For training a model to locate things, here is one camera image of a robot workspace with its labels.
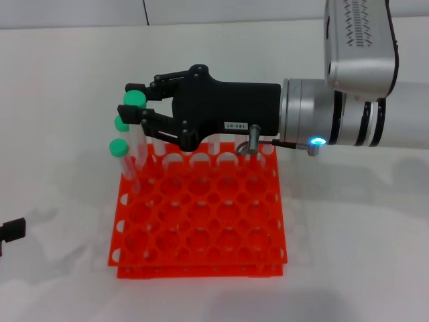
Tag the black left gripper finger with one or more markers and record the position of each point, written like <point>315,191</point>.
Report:
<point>13,229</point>

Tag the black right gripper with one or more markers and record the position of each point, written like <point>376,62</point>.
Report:
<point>234,104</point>

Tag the orange plastic test tube rack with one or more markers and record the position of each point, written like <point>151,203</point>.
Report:
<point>201,214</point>

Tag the silver vented camera box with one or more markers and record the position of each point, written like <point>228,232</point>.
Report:
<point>362,50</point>

